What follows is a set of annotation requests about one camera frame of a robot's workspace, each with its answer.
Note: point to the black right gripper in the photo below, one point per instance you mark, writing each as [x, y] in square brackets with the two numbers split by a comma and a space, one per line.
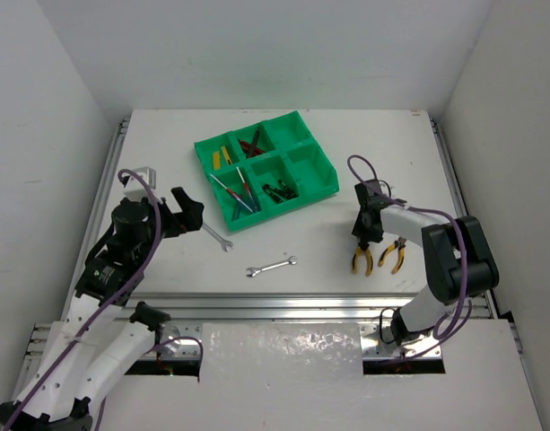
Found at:
[361, 231]

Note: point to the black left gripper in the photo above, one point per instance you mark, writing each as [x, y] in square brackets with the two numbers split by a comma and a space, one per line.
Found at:
[170, 220]

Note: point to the blue screwdriver red collar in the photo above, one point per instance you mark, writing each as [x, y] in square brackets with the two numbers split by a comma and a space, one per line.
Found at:
[233, 194]

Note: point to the silver wrench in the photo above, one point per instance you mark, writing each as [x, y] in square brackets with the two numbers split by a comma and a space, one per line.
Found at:
[225, 244]
[254, 271]

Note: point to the green-black screwdriver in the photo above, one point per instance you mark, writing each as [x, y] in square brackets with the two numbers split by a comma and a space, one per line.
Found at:
[280, 192]
[270, 191]
[288, 192]

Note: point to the red utility knife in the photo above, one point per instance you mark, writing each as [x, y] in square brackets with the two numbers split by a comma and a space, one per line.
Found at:
[246, 146]
[254, 142]

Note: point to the small yellow utility knife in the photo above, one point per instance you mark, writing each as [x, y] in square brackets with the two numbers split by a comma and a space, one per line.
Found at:
[226, 155]

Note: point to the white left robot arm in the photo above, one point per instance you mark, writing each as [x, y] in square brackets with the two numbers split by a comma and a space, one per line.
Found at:
[72, 381]

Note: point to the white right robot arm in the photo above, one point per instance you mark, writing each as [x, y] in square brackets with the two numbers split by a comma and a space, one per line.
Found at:
[457, 257]

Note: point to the green six-compartment tray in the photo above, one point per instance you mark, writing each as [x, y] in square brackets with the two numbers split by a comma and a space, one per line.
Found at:
[292, 154]

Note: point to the white foreground cover panel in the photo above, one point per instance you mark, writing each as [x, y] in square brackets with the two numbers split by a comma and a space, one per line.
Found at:
[310, 377]

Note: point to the aluminium front rail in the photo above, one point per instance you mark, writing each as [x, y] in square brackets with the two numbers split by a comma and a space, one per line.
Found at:
[268, 307]

